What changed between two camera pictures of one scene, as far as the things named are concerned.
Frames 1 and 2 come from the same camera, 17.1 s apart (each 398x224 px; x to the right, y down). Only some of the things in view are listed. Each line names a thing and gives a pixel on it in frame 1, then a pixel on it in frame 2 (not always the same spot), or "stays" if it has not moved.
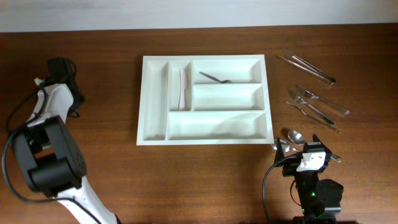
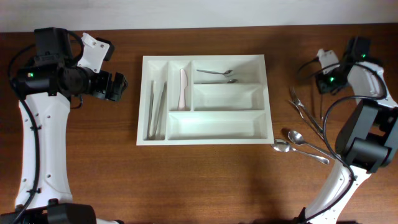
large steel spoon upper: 297,138 stays
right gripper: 290,166 → 323,84
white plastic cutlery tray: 197,99 stays
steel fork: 312,96 → 321,102
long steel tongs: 298,62 → 159,133
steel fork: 300,100 → 296,99
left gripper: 80,101 → 104,91
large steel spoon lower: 286,145 stays
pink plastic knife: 183,83 stays
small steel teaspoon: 221,81 → 232,81
